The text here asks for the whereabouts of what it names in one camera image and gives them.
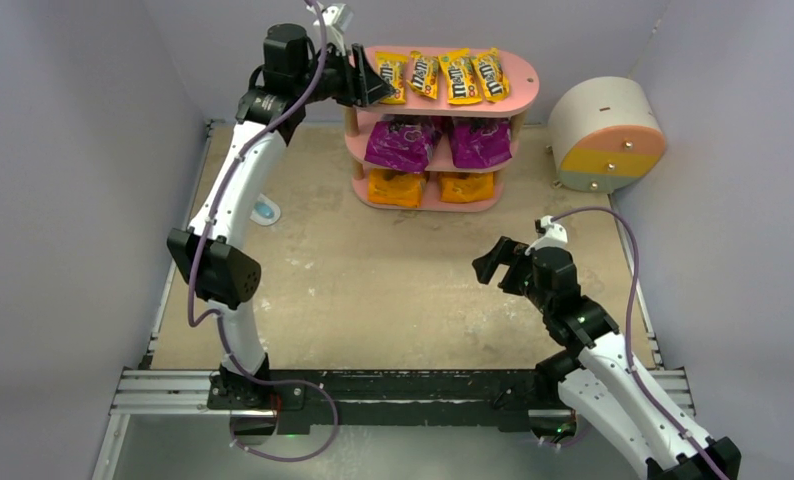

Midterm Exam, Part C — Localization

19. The yellow m&m bag vertical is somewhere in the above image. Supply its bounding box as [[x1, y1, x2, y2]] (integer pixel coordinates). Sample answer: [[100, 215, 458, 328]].
[[408, 50, 440, 100]]

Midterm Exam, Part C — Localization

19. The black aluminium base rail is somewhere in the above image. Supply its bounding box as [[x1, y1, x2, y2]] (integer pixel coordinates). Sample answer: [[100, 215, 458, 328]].
[[110, 368, 693, 439]]

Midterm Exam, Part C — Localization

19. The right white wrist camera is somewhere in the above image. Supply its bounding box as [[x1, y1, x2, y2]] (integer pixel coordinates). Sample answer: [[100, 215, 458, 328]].
[[525, 215, 568, 256]]

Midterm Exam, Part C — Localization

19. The blue white blister pack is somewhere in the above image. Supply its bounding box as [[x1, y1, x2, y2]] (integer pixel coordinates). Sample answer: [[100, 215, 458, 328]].
[[250, 194, 281, 227]]

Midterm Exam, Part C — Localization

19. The purple grape candy bag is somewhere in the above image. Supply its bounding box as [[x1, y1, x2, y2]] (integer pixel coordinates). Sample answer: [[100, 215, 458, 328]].
[[447, 117, 512, 169], [364, 115, 443, 173]]

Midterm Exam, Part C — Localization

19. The yellow m&m bag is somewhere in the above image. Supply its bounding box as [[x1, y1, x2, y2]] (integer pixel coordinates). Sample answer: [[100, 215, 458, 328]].
[[375, 51, 409, 105], [471, 47, 510, 103], [438, 48, 483, 106]]

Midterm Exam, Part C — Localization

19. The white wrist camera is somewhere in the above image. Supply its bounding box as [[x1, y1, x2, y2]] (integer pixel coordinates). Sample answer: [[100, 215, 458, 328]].
[[525, 215, 568, 256], [316, 3, 354, 51]]

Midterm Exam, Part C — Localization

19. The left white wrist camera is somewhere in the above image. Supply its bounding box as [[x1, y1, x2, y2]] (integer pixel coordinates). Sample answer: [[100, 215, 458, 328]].
[[316, 3, 354, 51]]

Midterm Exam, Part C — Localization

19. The round cream drawer cabinet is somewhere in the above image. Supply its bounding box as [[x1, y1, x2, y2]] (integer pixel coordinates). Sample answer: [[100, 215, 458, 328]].
[[547, 76, 667, 193]]

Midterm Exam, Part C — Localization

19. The pink three-tier shelf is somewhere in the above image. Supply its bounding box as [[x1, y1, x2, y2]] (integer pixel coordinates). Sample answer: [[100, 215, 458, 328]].
[[341, 44, 541, 214]]

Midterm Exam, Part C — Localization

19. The large orange gummy candy bag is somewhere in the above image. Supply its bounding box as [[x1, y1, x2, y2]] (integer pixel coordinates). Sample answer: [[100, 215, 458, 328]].
[[367, 169, 427, 208]]

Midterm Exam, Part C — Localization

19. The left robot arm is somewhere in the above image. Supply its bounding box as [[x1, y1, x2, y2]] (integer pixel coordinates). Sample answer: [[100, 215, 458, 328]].
[[167, 23, 393, 407]]

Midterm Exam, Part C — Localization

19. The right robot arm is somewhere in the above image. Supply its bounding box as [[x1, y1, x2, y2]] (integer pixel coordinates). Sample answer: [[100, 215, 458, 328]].
[[472, 237, 742, 479]]

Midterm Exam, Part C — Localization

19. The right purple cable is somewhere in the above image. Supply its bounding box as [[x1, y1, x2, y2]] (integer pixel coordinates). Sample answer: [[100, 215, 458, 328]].
[[547, 205, 736, 480]]

